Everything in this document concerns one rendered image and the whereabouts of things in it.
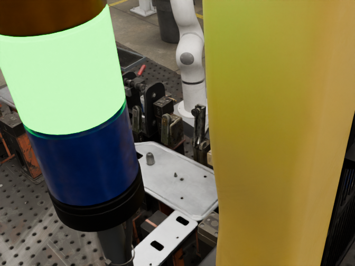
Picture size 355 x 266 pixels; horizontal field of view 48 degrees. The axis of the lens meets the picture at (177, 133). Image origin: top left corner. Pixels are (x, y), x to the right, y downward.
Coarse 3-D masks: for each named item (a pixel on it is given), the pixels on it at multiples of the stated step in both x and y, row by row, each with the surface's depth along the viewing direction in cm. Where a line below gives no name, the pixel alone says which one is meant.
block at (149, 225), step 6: (156, 216) 135; (162, 216) 134; (144, 222) 133; (150, 222) 133; (156, 222) 133; (144, 228) 131; (150, 228) 131; (144, 234) 133; (156, 246) 133; (162, 246) 135; (150, 264) 145; (162, 264) 140
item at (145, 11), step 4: (140, 0) 548; (144, 0) 540; (148, 0) 543; (140, 4) 553; (144, 4) 545; (148, 4) 546; (136, 8) 562; (140, 8) 558; (144, 8) 549; (148, 8) 549; (152, 8) 548; (136, 12) 551; (140, 12) 549; (144, 12) 548; (148, 12) 547; (152, 12) 545; (156, 12) 548; (144, 16) 540
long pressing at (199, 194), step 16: (0, 96) 203; (144, 144) 162; (160, 144) 161; (144, 160) 155; (160, 160) 154; (176, 160) 153; (192, 160) 152; (144, 176) 148; (160, 176) 147; (192, 176) 146; (208, 176) 145; (160, 192) 141; (176, 192) 140; (192, 192) 139; (208, 192) 139; (176, 208) 134; (192, 208) 133; (208, 208) 133
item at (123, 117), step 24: (120, 120) 26; (48, 144) 24; (72, 144) 24; (96, 144) 25; (120, 144) 26; (48, 168) 26; (72, 168) 25; (96, 168) 26; (120, 168) 27; (72, 192) 27; (96, 192) 27; (120, 192) 28
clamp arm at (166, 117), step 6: (168, 114) 159; (162, 120) 160; (168, 120) 159; (162, 126) 162; (168, 126) 160; (162, 132) 163; (168, 132) 161; (162, 138) 164; (168, 138) 162; (168, 144) 164
